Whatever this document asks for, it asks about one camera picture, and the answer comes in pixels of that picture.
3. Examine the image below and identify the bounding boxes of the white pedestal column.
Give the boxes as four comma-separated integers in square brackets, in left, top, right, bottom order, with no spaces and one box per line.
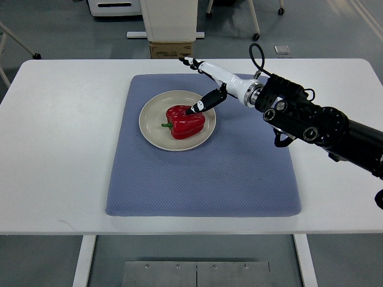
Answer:
[126,0,205,42]

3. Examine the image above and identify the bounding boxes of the white table leg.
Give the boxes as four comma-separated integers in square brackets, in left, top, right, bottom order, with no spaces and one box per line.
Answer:
[293,234,318,287]
[72,235,96,287]

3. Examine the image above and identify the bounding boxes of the blue quilted table mat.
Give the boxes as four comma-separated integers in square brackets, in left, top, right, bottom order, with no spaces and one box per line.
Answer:
[105,74,301,217]

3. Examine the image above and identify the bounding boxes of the brown cardboard box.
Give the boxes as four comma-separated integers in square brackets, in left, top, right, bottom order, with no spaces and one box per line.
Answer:
[149,42,193,59]

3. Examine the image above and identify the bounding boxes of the small grey floor tile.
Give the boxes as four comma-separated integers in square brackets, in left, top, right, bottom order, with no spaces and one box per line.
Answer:
[274,45,291,55]

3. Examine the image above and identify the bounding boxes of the white rolling chair base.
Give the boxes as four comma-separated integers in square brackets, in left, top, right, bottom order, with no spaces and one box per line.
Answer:
[205,0,285,42]

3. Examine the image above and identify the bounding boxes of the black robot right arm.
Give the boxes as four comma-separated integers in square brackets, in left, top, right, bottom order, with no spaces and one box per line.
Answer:
[250,62,382,178]

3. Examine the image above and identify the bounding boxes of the right white table leg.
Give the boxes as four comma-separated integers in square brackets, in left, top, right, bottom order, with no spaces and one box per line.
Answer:
[293,234,318,287]

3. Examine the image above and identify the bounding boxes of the left white table leg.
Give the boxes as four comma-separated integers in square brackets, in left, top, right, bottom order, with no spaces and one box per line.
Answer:
[72,235,96,287]

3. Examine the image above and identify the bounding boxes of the white cabinet with slot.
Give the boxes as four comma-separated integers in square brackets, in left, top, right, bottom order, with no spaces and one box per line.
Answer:
[87,0,142,17]

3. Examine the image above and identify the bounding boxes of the white rolling frame left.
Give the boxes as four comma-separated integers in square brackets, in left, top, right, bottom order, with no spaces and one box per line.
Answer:
[1,22,42,88]

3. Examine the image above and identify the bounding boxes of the red bell pepper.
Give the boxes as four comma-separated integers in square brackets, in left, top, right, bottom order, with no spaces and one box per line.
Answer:
[161,105,205,140]

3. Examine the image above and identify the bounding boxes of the cream round plate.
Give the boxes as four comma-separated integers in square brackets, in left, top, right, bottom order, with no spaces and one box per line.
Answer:
[139,90,216,151]

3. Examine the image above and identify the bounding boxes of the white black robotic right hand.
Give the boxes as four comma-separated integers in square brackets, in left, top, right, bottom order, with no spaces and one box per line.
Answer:
[179,57,264,115]

